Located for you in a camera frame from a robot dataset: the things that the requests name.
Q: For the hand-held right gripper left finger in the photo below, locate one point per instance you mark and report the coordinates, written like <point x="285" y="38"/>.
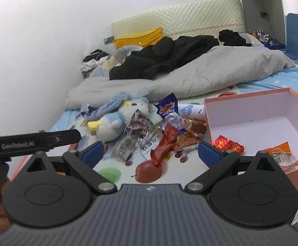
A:
<point x="93" y="150"/>

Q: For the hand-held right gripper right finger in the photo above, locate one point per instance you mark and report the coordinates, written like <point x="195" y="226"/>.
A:
<point x="208" y="151"/>

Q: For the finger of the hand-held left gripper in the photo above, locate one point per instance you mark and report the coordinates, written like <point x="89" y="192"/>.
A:
<point x="64" y="137"/>

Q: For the pink cardboard box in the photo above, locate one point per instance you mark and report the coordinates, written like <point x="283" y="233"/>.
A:
<point x="254" y="123"/>

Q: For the blue snack packet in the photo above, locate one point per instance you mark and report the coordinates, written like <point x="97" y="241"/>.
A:
<point x="166" y="106"/>

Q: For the fruit print bed sheet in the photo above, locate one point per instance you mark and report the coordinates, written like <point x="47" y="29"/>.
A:
<point x="61" y="125"/>

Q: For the shiny red foil packet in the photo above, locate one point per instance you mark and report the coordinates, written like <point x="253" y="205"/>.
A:
<point x="228" y="144"/>

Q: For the clear silver snack packet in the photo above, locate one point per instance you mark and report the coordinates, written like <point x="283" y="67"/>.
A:
<point x="124" y="148"/>

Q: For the blue white plush toy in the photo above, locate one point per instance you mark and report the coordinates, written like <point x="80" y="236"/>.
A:
<point x="113" y="123"/>

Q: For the white blue tissue pack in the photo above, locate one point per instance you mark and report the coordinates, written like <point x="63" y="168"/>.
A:
<point x="191" y="111"/>

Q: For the clear plastic snack packet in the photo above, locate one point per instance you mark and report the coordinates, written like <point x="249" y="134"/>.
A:
<point x="174" y="121"/>

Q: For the blue printed plastic bag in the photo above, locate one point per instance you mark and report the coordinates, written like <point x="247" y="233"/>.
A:
<point x="105" y="105"/>

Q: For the brown silver snack packet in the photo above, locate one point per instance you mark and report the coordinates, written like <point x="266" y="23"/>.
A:
<point x="138" y="123"/>

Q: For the white black-print snack packet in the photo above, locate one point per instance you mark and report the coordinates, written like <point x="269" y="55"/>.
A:
<point x="150" y="143"/>

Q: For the orange clear snack packet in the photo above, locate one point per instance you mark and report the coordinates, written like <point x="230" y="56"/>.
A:
<point x="282" y="155"/>

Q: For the grey blanket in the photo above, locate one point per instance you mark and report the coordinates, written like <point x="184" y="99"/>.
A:
<point x="215" y="66"/>

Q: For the black jacket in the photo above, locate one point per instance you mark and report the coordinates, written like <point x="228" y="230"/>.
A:
<point x="164" y="53"/>

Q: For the black clothes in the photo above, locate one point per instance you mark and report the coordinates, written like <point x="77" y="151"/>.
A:
<point x="233" y="37"/>

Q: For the yellow pillow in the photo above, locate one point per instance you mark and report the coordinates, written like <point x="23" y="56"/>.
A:
<point x="138" y="37"/>

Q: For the group of small bottles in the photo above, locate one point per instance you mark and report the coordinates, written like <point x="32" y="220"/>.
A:
<point x="260" y="33"/>

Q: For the cream quilted headboard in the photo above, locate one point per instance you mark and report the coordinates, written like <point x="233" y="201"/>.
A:
<point x="179" y="18"/>

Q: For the blue chair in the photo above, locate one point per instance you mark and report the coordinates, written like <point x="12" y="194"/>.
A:
<point x="296" y="38"/>

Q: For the grey wall bracket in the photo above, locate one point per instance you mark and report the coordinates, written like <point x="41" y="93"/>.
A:
<point x="109" y="40"/>

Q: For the wall socket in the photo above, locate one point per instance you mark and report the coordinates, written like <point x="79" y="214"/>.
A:
<point x="263" y="14"/>

